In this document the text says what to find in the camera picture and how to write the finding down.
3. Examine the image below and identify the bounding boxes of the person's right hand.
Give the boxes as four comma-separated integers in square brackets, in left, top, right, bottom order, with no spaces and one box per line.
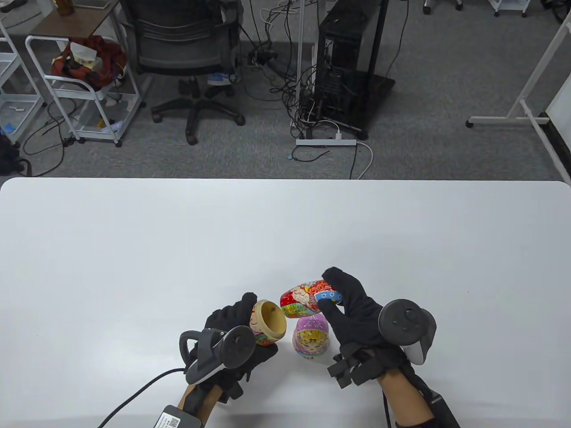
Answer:
[321,267,415,388]

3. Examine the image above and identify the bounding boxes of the person's left hand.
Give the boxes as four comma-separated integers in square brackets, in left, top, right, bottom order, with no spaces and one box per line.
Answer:
[187,292,278,404]

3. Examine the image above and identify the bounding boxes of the large pink Russian doll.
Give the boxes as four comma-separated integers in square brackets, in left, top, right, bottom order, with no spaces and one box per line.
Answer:
[249,300,286,347]

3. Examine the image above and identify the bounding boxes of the red blue Russian doll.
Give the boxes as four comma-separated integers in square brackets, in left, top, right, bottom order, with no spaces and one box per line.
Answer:
[280,280,343,320]

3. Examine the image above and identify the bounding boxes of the person's right forearm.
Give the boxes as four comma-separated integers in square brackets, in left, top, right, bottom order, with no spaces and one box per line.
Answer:
[377,368,437,428]

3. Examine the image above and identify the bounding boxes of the person's left forearm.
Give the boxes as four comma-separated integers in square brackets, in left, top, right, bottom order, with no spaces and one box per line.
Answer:
[178,383,224,425]

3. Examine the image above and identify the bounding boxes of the grey hand controller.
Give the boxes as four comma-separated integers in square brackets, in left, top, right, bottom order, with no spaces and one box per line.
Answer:
[179,325,257,385]
[378,299,437,366]

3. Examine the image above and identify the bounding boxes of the white power strip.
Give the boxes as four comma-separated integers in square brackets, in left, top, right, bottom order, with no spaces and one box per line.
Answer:
[296,138,357,147]

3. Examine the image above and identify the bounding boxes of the black metal stand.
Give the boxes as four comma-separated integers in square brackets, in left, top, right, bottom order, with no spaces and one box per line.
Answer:
[357,0,396,140]

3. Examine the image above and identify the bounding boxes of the white metal pole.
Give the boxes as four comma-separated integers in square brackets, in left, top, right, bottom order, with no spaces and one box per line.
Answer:
[292,0,309,140]

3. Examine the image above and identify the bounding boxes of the white rolling cart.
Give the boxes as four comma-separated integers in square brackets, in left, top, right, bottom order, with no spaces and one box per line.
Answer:
[25,35,148,148]

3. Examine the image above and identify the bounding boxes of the black power brick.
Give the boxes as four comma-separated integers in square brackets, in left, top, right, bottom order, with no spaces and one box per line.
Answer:
[248,50,279,67]

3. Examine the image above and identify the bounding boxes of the black computer tower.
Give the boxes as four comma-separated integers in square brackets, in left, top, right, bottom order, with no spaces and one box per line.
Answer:
[312,8,372,140]

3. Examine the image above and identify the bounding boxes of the black office chair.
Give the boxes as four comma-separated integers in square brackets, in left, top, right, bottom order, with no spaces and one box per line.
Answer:
[120,0,246,146]

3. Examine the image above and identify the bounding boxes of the black backpack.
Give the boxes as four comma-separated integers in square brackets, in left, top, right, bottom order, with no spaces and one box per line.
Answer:
[0,133,33,176]

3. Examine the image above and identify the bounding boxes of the red orange fabric bag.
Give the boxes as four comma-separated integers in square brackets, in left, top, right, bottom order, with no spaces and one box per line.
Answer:
[50,35,128,90]

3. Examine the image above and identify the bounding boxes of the white shelf unit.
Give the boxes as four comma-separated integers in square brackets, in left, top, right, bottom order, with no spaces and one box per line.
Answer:
[0,20,46,145]

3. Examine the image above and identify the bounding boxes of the white board panel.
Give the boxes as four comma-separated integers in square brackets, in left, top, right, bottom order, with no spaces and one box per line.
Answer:
[538,76,571,179]

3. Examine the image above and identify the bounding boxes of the white paper sheet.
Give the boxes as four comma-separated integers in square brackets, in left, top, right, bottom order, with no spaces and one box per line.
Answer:
[69,41,99,63]

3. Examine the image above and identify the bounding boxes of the wooden side table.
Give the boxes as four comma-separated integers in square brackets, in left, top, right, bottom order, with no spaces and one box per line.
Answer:
[29,0,124,38]

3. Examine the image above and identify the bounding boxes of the black wheeled base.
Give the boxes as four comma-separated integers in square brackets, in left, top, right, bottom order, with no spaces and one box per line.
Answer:
[541,0,571,24]

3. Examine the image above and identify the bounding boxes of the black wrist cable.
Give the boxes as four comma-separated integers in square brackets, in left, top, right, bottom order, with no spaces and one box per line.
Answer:
[97,368,189,428]
[381,387,394,428]

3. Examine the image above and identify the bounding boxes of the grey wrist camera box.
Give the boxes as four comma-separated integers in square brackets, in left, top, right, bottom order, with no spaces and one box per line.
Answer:
[428,391,461,428]
[154,405,203,428]

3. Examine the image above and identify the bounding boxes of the white floor cable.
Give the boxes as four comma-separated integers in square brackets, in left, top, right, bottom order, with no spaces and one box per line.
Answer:
[355,142,374,180]

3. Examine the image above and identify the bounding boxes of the thin cable with blue disc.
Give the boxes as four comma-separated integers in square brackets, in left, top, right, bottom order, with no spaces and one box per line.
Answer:
[289,148,331,162]

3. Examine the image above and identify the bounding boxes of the tangle of black cables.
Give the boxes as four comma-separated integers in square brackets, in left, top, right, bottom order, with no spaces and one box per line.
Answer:
[239,0,322,140]

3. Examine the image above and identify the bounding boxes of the black floor cable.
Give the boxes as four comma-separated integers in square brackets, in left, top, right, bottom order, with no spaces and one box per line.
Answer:
[22,96,77,178]

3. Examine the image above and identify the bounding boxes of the white metal frame stand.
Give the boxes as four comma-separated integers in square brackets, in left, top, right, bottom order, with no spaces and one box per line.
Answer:
[466,12,571,184]

